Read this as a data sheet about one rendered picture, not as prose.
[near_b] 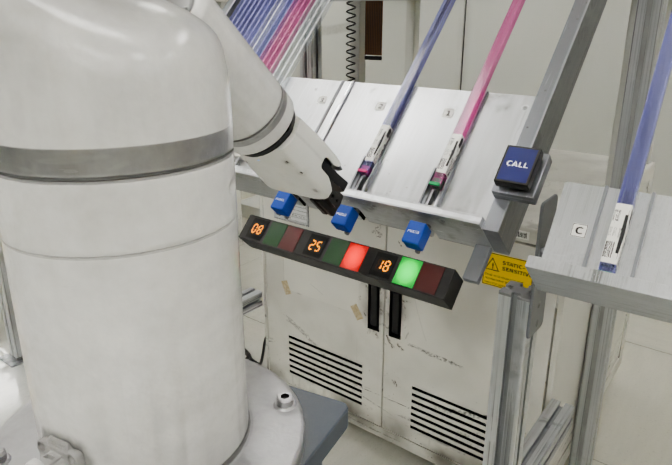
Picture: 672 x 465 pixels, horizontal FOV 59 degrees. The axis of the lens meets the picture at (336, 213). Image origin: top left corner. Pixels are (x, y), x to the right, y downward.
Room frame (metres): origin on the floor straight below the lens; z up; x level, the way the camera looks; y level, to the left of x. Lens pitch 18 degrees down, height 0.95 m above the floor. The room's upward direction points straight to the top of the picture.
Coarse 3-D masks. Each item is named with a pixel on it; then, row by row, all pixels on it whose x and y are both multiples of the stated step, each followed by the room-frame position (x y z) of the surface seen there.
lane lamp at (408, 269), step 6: (402, 258) 0.68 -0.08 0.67; (408, 258) 0.68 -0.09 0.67; (402, 264) 0.68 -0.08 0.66; (408, 264) 0.67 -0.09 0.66; (414, 264) 0.67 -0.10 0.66; (420, 264) 0.67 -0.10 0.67; (402, 270) 0.67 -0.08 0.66; (408, 270) 0.67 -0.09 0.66; (414, 270) 0.66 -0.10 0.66; (396, 276) 0.67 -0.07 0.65; (402, 276) 0.67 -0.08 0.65; (408, 276) 0.66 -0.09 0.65; (414, 276) 0.66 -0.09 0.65; (396, 282) 0.66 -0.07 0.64; (402, 282) 0.66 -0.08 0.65; (408, 282) 0.66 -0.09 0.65; (414, 282) 0.65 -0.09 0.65
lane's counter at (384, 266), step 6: (378, 252) 0.71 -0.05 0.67; (378, 258) 0.70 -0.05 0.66; (384, 258) 0.69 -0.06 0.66; (390, 258) 0.69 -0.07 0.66; (396, 258) 0.69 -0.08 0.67; (372, 264) 0.70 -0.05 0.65; (378, 264) 0.69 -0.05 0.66; (384, 264) 0.69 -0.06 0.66; (390, 264) 0.68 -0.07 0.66; (372, 270) 0.69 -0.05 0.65; (378, 270) 0.69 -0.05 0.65; (384, 270) 0.68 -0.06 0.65; (390, 270) 0.68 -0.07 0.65; (378, 276) 0.68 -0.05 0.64; (384, 276) 0.68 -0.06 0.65
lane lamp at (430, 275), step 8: (424, 264) 0.67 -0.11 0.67; (432, 264) 0.66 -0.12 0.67; (424, 272) 0.66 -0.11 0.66; (432, 272) 0.65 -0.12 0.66; (440, 272) 0.65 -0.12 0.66; (416, 280) 0.65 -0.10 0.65; (424, 280) 0.65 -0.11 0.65; (432, 280) 0.64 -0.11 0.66; (440, 280) 0.64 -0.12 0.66; (416, 288) 0.65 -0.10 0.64; (424, 288) 0.64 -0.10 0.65; (432, 288) 0.64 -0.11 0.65
